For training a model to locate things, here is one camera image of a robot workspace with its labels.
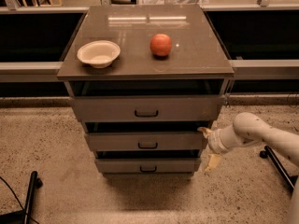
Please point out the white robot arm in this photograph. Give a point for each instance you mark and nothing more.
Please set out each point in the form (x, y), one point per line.
(248, 129)

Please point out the red apple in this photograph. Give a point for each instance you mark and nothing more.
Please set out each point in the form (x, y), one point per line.
(160, 45)

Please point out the grey top drawer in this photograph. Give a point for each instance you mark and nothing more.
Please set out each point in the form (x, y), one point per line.
(146, 108)

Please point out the grey drawer cabinet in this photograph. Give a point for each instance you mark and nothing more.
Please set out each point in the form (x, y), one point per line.
(195, 66)

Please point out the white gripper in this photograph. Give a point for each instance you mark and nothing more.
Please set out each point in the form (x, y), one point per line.
(214, 142)

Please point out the white paper bowl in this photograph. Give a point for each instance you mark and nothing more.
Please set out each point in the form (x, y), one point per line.
(99, 54)

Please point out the black base leg right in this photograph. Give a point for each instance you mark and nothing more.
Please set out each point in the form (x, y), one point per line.
(268, 152)

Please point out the black base leg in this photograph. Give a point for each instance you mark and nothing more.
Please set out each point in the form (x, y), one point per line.
(268, 152)
(24, 215)

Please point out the grey drawer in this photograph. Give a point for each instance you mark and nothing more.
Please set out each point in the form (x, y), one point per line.
(146, 108)
(147, 166)
(145, 141)

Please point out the grey bottom drawer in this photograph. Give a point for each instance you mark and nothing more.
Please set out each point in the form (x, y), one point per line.
(147, 166)

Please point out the black base leg left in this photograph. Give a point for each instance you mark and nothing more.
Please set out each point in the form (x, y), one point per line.
(24, 215)

